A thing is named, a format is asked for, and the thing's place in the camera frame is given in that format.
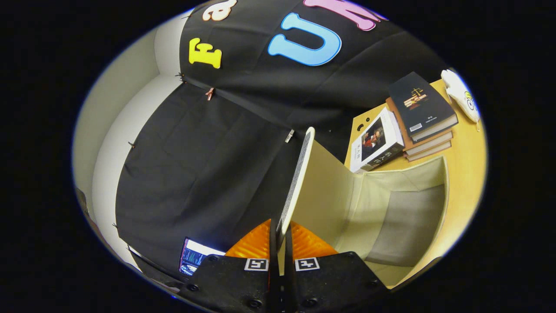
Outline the white portrait cover book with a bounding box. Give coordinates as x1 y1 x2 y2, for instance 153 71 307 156
349 107 405 173

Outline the brown cover book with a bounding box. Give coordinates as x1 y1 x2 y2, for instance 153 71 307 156
407 141 453 163
385 97 453 156

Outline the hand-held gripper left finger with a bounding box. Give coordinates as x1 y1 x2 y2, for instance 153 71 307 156
176 219 278 313

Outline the grey fabric storage box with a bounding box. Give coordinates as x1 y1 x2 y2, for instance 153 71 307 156
277 127 449 290

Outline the white plush toy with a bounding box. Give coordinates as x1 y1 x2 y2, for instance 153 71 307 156
441 69 481 131

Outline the lit computer screen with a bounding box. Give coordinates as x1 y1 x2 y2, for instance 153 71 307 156
179 237 226 277

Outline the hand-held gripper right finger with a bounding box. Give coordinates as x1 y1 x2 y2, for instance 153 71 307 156
285 221 388 313

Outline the black cover book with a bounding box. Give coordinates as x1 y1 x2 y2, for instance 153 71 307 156
388 72 459 142

